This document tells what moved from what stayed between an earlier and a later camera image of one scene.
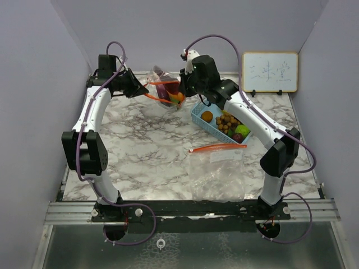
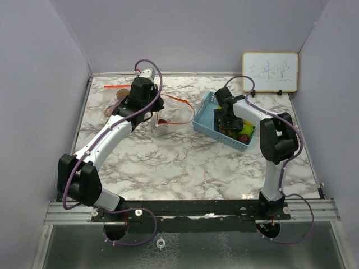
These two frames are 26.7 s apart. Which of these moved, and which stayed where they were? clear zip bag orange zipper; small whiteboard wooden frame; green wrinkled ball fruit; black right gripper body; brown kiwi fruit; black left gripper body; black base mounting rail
Moved: clear zip bag orange zipper; black left gripper body; black right gripper body; brown kiwi fruit
Stayed: green wrinkled ball fruit; small whiteboard wooden frame; black base mounting rail
